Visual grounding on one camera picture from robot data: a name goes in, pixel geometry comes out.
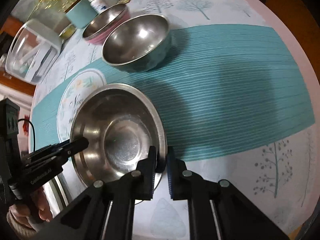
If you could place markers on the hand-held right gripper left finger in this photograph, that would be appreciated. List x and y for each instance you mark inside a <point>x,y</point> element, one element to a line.
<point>147,177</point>

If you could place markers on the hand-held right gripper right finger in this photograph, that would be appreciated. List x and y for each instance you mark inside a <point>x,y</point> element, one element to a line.
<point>171,180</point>

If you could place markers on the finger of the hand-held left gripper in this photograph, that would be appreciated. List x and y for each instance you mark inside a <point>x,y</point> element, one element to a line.
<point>77,145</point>
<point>50,161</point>

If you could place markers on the large steel bowl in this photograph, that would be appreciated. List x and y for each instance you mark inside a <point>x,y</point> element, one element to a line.
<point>120,140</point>

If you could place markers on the person's left forearm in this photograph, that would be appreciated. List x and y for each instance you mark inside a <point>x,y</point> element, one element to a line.
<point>17,226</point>

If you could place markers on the person's left hand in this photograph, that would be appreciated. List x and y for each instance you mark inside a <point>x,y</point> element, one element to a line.
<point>42,205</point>

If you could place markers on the floral print white plate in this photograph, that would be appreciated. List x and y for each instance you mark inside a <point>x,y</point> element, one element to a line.
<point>75,100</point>

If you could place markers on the white storage box clear lid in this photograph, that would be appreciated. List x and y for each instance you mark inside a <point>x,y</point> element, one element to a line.
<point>30,52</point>

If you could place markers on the teal striped placemat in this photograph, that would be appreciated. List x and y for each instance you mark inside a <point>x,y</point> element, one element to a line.
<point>225,92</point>

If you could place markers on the small yellow jar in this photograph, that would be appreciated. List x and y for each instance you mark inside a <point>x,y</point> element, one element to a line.
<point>67,32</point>

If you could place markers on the green steel bowl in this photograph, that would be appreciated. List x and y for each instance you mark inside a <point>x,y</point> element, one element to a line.
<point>135,40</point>

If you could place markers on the pink steel bowl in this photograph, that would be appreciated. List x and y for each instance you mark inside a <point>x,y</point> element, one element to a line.
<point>100,25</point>

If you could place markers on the teal canister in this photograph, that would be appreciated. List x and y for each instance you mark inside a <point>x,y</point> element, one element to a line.
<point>80,15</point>

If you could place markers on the white pill bottle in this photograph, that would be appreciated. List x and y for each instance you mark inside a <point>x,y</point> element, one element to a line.
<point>98,3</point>

